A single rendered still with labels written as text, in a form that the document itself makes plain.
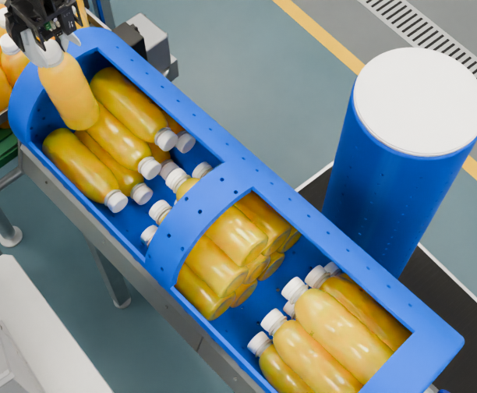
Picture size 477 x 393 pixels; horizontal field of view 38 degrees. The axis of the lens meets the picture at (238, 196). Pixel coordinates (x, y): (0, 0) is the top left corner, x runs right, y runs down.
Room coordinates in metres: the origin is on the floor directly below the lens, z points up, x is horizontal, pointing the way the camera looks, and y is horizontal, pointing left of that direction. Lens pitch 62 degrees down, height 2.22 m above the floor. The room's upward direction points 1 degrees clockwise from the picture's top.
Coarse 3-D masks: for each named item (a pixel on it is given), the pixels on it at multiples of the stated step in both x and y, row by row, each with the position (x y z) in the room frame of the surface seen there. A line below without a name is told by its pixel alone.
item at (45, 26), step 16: (16, 0) 0.70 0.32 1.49; (32, 0) 0.68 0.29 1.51; (48, 0) 0.68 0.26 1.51; (64, 0) 0.71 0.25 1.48; (16, 16) 0.69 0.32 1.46; (32, 16) 0.67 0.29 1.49; (48, 16) 0.67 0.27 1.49; (64, 16) 0.69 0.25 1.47; (80, 16) 0.70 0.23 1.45; (32, 32) 0.67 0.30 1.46; (48, 32) 0.67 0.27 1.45; (64, 32) 0.69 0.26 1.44
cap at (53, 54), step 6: (48, 42) 0.74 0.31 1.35; (54, 42) 0.74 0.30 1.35; (48, 48) 0.73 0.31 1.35; (54, 48) 0.73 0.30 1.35; (60, 48) 0.73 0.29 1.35; (48, 54) 0.72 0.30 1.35; (54, 54) 0.72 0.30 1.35; (60, 54) 0.72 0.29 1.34; (48, 60) 0.71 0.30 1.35; (54, 60) 0.71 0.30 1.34
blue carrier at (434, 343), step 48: (96, 48) 0.84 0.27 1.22; (240, 144) 0.67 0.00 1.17; (192, 192) 0.54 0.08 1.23; (240, 192) 0.54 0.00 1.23; (288, 192) 0.56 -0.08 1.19; (192, 240) 0.46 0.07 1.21; (336, 240) 0.47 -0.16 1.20; (384, 288) 0.39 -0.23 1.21; (240, 336) 0.37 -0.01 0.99; (432, 336) 0.31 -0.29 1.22; (384, 384) 0.23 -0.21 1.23
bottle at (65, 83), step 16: (64, 64) 0.72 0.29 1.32; (48, 80) 0.70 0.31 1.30; (64, 80) 0.70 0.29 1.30; (80, 80) 0.72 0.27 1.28; (48, 96) 0.71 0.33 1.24; (64, 96) 0.70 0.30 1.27; (80, 96) 0.71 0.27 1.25; (64, 112) 0.70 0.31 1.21; (80, 112) 0.70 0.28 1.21; (96, 112) 0.73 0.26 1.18; (80, 128) 0.70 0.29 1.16
